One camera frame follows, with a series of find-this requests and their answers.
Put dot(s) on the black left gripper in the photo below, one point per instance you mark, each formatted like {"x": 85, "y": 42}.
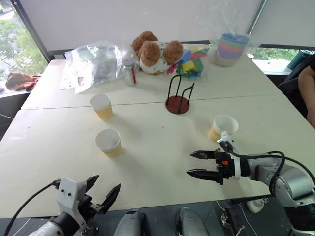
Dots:
{"x": 86, "y": 207}

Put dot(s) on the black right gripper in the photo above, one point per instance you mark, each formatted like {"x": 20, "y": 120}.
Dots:
{"x": 225, "y": 169}

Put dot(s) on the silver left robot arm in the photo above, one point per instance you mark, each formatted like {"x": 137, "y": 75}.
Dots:
{"x": 62, "y": 222}

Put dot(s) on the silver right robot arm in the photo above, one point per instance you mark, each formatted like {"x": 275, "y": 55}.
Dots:
{"x": 292, "y": 182}

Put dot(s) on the white and yellow paper cup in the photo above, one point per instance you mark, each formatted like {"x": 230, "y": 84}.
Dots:
{"x": 103, "y": 108}
{"x": 109, "y": 147}
{"x": 222, "y": 124}

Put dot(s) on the grey rounded shape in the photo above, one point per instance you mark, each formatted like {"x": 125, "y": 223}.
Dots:
{"x": 192, "y": 223}
{"x": 130, "y": 225}

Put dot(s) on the white shoe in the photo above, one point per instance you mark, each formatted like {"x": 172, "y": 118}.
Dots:
{"x": 256, "y": 205}

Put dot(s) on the bag of colourful blocks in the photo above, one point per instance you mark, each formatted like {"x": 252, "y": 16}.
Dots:
{"x": 189, "y": 61}

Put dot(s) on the small silver jar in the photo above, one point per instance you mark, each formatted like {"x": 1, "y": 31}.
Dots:
{"x": 129, "y": 75}

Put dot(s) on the bagged stack of colourful bowls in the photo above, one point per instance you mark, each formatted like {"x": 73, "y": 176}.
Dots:
{"x": 230, "y": 50}

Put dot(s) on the person's black clothing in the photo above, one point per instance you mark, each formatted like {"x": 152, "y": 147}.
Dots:
{"x": 291, "y": 86}

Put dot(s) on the brown and white plush toy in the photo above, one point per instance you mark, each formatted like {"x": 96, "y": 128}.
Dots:
{"x": 150, "y": 52}

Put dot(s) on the clear plastic bag with contents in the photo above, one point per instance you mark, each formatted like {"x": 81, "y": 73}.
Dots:
{"x": 94, "y": 65}

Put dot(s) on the reddish brown cloth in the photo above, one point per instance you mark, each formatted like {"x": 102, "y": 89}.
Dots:
{"x": 21, "y": 82}

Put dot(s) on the teal drink bottle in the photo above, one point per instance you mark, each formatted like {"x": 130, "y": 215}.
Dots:
{"x": 296, "y": 60}

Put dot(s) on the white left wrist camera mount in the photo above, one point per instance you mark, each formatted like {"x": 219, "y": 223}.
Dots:
{"x": 70, "y": 194}

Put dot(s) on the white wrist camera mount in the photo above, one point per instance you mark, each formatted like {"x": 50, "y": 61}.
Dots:
{"x": 236, "y": 167}
{"x": 70, "y": 194}

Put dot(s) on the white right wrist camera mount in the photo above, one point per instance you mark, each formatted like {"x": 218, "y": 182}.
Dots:
{"x": 236, "y": 167}

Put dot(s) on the black table leg frame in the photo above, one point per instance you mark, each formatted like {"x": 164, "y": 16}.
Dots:
{"x": 232, "y": 218}

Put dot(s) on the grey window frame bar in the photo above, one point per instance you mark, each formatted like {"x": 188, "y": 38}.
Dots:
{"x": 257, "y": 16}

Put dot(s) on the black window frame bar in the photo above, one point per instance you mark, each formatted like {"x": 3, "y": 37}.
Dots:
{"x": 29, "y": 27}

